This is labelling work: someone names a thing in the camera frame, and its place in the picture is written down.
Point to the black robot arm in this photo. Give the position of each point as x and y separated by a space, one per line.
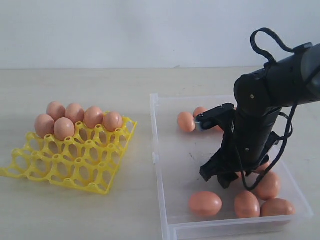
294 80

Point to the brown egg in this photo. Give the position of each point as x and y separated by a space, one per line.
269 187
218 128
246 205
63 128
199 110
186 122
277 207
44 124
112 121
93 116
74 112
262 168
56 110
205 203
239 174

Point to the clear plastic container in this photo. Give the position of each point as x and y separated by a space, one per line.
178 156

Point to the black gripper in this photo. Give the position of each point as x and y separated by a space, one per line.
244 146

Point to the yellow plastic egg tray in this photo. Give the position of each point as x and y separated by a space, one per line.
87 161

